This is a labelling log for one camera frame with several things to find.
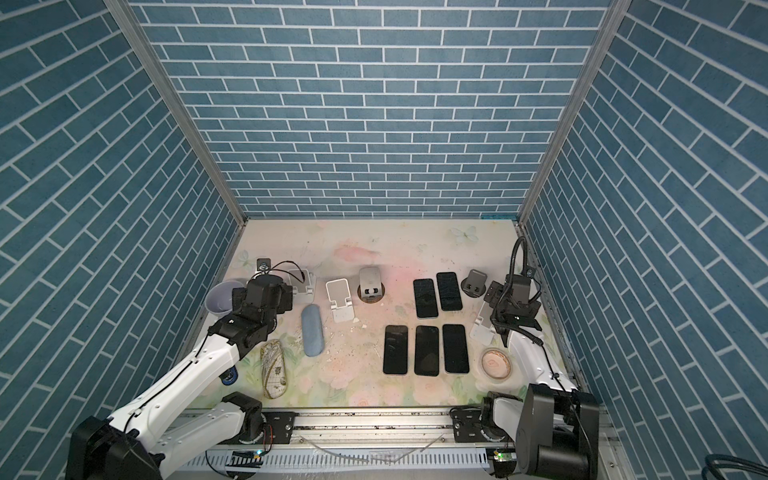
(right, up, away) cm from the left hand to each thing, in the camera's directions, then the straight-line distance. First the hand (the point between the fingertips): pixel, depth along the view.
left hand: (267, 287), depth 82 cm
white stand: (+19, -3, +7) cm, 20 cm away
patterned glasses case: (+2, -22, -2) cm, 22 cm away
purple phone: (+36, -19, +5) cm, 41 cm away
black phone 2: (+45, -19, +4) cm, 49 cm away
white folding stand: (+62, -14, +7) cm, 64 cm away
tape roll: (+65, -23, +3) cm, 68 cm away
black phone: (+55, -5, +24) cm, 60 cm away
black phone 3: (+53, -19, +5) cm, 57 cm away
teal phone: (+45, -6, +15) cm, 48 cm away
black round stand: (+61, -1, +14) cm, 63 cm away
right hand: (+70, -1, +5) cm, 70 cm away
